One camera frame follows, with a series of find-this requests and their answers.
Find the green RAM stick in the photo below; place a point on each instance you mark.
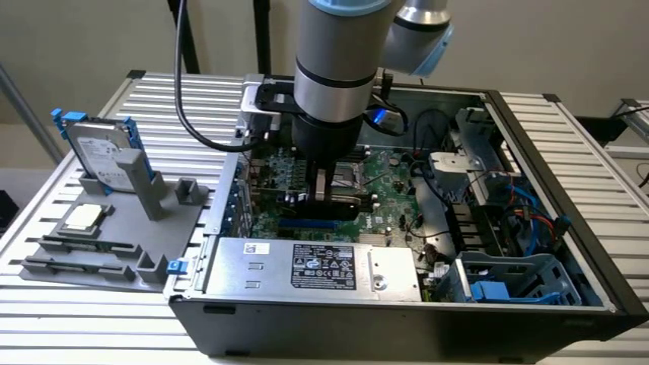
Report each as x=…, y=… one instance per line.
x=86, y=243

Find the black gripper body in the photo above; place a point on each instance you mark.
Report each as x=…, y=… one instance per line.
x=327, y=142

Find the hard disk with blue rails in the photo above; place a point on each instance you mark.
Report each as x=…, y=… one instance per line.
x=105, y=152

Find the silver CPU chip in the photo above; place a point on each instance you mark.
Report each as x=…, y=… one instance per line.
x=86, y=219

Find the metal drive cage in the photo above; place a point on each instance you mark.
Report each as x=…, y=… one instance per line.
x=472, y=159

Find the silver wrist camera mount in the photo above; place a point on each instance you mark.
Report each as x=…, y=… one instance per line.
x=262, y=102

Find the CPU socket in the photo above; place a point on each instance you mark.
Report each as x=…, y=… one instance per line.
x=350, y=175

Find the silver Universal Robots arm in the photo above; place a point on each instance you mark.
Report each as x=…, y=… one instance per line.
x=335, y=57

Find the blue expansion slot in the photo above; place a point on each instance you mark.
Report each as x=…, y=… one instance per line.
x=307, y=224

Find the blue plastic disk bay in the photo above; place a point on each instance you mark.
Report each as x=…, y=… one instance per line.
x=512, y=279

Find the black graphics card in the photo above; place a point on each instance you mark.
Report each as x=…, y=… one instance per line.
x=325, y=207

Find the silver power supply unit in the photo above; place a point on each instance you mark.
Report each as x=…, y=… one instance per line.
x=310, y=268

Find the grey parts rack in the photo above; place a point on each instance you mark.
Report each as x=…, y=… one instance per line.
x=111, y=235

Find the green motherboard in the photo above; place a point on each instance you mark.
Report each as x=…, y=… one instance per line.
x=386, y=190

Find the grey metal pole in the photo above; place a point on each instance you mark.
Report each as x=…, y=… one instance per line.
x=26, y=110

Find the blue case latch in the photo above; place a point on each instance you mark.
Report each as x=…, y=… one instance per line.
x=178, y=265

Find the black open PC case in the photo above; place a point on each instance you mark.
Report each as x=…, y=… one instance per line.
x=406, y=228

